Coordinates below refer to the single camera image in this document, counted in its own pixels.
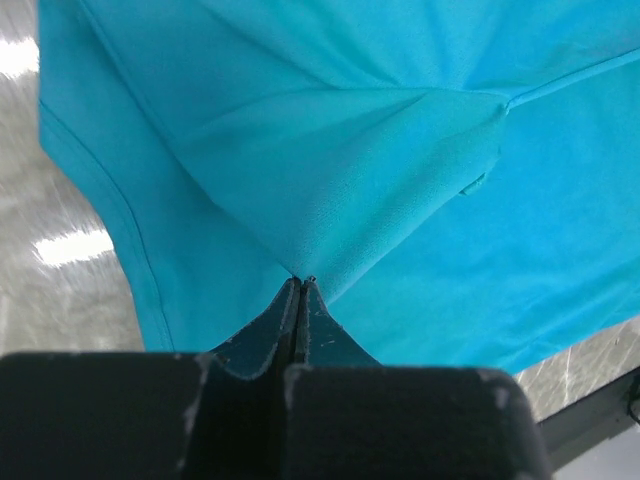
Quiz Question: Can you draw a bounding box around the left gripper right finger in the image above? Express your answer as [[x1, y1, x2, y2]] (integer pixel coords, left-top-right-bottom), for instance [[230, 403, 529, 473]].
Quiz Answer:
[[282, 281, 553, 479]]

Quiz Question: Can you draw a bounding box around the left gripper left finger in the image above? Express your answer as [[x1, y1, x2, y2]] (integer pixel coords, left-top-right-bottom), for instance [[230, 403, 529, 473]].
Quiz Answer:
[[1, 278, 300, 479]]

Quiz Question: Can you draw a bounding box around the teal t shirt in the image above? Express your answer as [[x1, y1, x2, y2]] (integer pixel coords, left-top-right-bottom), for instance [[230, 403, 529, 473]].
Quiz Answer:
[[38, 1, 639, 373]]

